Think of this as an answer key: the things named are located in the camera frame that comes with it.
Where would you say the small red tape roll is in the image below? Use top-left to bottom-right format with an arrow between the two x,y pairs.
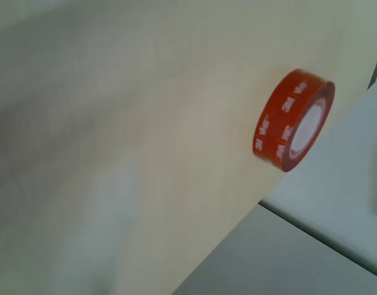
252,68 -> 336,173

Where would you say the pale grey furniture panel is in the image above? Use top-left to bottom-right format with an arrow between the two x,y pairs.
258,72 -> 377,275

